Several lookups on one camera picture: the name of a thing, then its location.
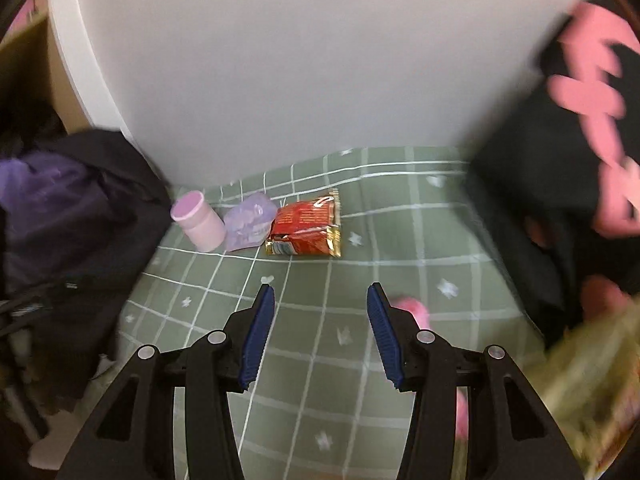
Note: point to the purple cloth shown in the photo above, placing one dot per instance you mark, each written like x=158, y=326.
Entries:
x=45, y=190

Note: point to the purple translucent packet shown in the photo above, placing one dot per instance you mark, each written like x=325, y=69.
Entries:
x=247, y=222

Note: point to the green grid bedsheet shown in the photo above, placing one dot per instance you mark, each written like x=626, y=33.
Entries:
x=325, y=285

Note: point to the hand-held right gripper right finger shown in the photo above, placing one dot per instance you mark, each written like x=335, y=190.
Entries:
x=382, y=335

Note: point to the pink plastic bottle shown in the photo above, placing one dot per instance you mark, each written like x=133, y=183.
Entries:
x=200, y=225

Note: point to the translucent yellow plastic bag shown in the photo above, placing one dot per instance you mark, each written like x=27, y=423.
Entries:
x=590, y=375

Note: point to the pink soft object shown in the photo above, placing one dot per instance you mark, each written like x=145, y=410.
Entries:
x=414, y=310

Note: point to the red and gold snack packet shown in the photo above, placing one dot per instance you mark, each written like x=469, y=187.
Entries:
x=305, y=225

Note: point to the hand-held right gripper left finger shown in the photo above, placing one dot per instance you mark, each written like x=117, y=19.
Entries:
x=257, y=335

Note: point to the dark clothes pile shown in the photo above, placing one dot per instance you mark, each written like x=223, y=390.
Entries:
x=75, y=270

